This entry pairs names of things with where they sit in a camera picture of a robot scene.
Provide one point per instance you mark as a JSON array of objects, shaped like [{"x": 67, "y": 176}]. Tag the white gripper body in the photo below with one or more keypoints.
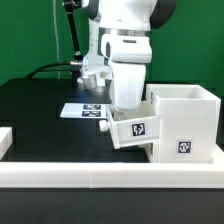
[{"x": 127, "y": 85}]

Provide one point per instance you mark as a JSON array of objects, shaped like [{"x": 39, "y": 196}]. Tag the white drawer tray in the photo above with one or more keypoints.
[
  {"x": 132, "y": 129},
  {"x": 152, "y": 151}
]

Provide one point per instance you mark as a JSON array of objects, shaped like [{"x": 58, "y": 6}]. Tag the white drawer cabinet box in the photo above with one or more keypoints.
[{"x": 189, "y": 122}]

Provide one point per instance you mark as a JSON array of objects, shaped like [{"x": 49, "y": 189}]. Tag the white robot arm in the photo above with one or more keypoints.
[{"x": 122, "y": 48}]

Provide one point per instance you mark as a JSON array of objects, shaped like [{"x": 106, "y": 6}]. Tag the marker tag sheet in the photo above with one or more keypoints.
[{"x": 83, "y": 111}]

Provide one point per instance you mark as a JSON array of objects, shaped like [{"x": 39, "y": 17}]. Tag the white U-shaped obstacle fence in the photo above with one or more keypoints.
[{"x": 107, "y": 175}]

